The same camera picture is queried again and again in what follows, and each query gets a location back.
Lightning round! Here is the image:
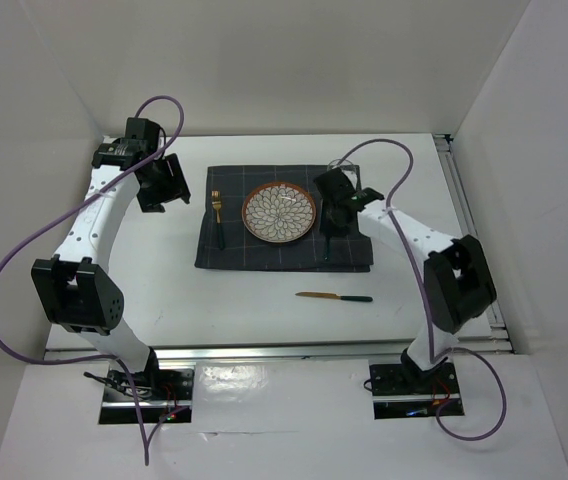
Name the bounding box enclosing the clear drinking glass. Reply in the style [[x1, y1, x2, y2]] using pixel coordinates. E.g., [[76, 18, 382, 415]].
[[327, 159, 360, 187]]

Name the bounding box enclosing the gold fork green handle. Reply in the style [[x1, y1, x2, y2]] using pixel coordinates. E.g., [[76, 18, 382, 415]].
[[211, 190, 226, 251]]

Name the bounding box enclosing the floral patterned plate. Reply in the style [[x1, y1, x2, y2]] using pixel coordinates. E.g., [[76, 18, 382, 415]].
[[241, 182, 317, 244]]

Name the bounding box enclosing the dark grey checked cloth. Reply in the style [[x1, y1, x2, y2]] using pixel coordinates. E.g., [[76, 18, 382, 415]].
[[194, 164, 374, 273]]

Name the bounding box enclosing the gold knife green handle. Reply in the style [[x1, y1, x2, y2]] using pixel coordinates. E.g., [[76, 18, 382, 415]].
[[295, 291, 374, 303]]

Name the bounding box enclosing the gold spoon green handle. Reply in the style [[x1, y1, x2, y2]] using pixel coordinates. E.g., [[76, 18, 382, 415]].
[[324, 235, 333, 262]]

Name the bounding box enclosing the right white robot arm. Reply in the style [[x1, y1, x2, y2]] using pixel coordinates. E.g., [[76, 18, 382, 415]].
[[314, 168, 497, 392]]

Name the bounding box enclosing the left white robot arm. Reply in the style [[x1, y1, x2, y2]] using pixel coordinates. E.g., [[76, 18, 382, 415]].
[[31, 117, 190, 399]]

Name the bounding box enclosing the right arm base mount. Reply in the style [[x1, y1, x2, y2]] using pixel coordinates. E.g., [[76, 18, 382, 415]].
[[363, 362, 465, 420]]

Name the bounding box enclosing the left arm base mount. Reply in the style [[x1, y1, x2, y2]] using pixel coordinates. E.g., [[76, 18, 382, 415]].
[[83, 368, 195, 425]]

